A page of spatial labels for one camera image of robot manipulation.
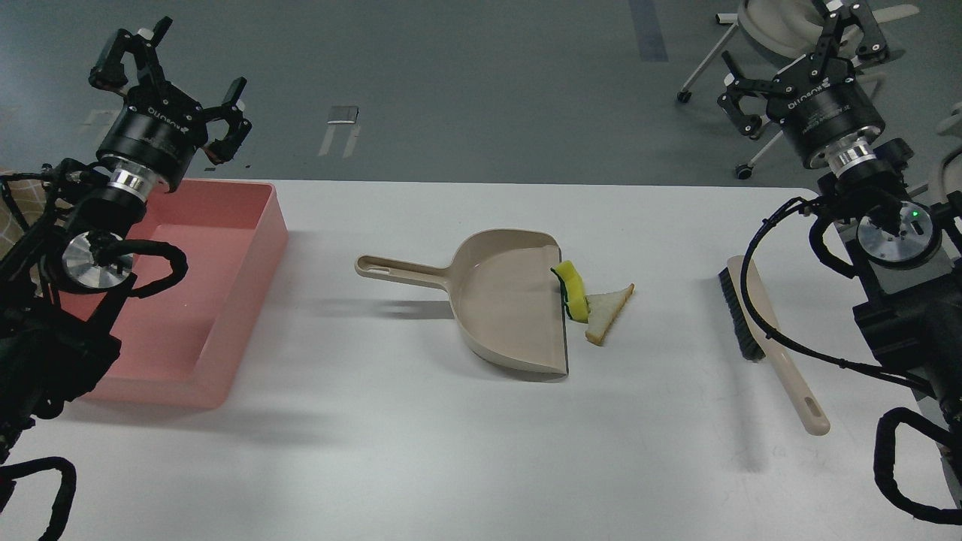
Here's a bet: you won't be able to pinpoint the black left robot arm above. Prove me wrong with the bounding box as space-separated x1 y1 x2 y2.
1 17 252 540

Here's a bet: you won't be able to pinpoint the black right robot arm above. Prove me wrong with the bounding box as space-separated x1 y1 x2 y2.
718 1 960 526

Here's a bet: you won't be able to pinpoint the triangular bread slice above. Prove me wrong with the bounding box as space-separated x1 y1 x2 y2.
585 283 635 346

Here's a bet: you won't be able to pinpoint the beige hand brush black bristles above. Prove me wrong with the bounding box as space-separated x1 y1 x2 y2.
718 255 831 437

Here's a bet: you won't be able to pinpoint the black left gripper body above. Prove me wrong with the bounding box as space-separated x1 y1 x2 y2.
96 83 207 192

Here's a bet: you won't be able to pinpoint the white office chair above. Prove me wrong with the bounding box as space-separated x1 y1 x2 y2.
676 1 920 180

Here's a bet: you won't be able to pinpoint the yellow green sponge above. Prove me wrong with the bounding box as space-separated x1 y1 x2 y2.
550 260 590 323

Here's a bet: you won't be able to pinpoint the beige plastic dustpan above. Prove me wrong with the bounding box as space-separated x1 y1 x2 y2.
354 228 568 376

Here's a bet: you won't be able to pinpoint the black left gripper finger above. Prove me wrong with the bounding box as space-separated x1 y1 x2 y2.
201 77 253 165
89 18 173 95

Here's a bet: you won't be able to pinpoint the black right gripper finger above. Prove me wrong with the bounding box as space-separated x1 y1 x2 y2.
716 50 782 140
815 0 890 72

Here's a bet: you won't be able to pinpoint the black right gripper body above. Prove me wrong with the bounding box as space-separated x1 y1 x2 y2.
767 57 885 169

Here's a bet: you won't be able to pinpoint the pink plastic bin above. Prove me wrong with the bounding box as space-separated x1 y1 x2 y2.
86 179 288 409

